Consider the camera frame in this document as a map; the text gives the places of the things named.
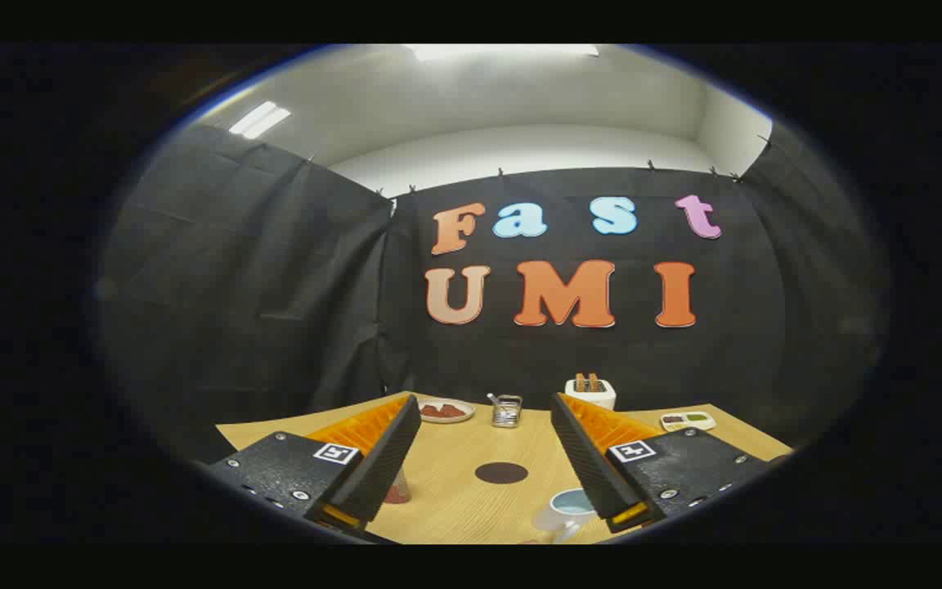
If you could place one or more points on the white round plate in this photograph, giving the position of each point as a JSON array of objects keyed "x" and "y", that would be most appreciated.
[{"x": 446, "y": 419}]

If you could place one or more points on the wooden table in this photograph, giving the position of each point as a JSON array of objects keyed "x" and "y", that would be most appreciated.
[{"x": 471, "y": 507}]

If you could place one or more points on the silver juice bottle pink label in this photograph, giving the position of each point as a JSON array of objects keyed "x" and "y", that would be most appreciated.
[{"x": 400, "y": 491}]

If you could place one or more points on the ceiling light panel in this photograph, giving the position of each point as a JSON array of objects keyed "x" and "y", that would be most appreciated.
[
  {"x": 258, "y": 120},
  {"x": 504, "y": 51}
]

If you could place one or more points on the white cup blue inside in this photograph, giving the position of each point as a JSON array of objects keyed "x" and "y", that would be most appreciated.
[{"x": 557, "y": 515}]

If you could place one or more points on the dark brown round coaster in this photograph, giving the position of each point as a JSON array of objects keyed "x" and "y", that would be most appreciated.
[{"x": 501, "y": 473}]

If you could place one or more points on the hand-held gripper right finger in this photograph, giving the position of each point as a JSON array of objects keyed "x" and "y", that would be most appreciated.
[{"x": 589, "y": 466}]

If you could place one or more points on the white toaster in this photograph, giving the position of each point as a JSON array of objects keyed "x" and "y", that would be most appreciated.
[{"x": 594, "y": 398}]

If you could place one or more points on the white divided snack tray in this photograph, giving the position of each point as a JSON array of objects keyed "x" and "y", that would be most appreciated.
[{"x": 688, "y": 421}]

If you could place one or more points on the red food piece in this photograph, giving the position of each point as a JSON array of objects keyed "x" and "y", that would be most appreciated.
[
  {"x": 432, "y": 411},
  {"x": 453, "y": 411}
]

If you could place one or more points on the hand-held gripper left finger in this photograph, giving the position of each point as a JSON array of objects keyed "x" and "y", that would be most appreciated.
[{"x": 385, "y": 466}]

